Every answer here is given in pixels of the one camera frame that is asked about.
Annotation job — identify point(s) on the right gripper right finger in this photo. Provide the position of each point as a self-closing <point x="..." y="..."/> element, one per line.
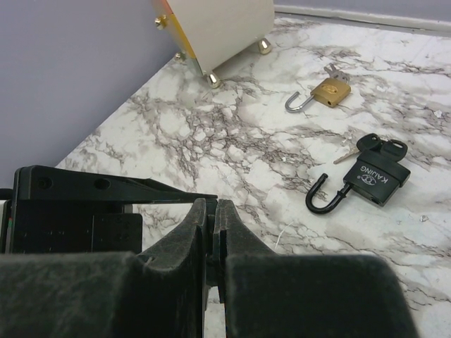
<point x="334" y="295"/>

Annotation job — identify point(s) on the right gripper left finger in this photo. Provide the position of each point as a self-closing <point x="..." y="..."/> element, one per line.
<point x="158" y="293"/>

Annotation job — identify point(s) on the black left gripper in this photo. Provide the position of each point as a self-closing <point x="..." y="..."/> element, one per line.
<point x="49" y="210"/>

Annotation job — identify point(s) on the black padlock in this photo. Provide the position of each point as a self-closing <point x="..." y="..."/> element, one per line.
<point x="374" y="176"/>

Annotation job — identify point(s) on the black head key bunch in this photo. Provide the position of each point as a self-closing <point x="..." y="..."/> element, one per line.
<point x="393" y="149"/>

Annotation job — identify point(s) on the brass padlock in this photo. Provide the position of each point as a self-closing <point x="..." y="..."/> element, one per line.
<point x="329" y="92"/>

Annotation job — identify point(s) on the silver small key bunch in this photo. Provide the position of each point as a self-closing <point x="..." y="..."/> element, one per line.
<point x="335" y="73"/>

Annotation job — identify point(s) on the beige cylindrical drum box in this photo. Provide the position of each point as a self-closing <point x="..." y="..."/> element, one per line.
<point x="210" y="32"/>

